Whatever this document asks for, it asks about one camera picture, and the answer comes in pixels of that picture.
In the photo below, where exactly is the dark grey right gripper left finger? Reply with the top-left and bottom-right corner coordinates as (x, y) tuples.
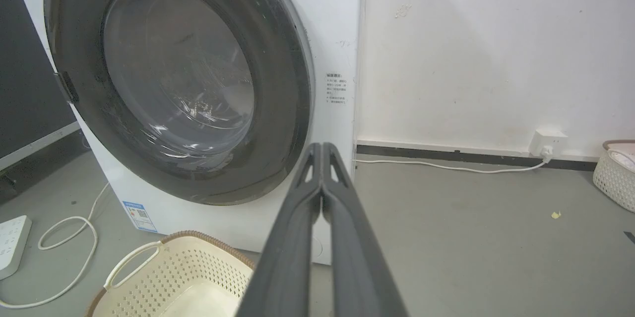
(236, 142), (323, 317)

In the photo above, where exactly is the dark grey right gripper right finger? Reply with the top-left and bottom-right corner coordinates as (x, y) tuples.
(321, 142), (408, 317)

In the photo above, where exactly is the round dark washing machine door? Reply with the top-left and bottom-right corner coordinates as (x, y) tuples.
(43, 0), (316, 206)

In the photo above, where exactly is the white front-load washing machine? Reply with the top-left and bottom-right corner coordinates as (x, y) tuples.
(8, 0), (366, 266)

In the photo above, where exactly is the cream perforated laundry basket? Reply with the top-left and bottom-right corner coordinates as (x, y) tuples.
(85, 231), (257, 317)

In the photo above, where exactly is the blue energy label sticker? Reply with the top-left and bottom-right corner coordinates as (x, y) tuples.
(122, 201), (158, 234)

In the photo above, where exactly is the white text warning sticker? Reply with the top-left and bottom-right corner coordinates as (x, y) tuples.
(325, 72), (349, 106)

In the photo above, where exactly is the white perforated basket brown rim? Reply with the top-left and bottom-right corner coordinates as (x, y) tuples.
(593, 139), (635, 213)

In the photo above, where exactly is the white power strip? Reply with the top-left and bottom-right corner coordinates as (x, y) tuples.
(0, 215), (33, 280)

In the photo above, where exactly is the white power strip cable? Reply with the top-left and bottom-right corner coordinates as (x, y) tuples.
(0, 182), (112, 310)

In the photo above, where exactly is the white wall power adapter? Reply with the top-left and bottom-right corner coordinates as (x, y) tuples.
(528, 127), (568, 163)

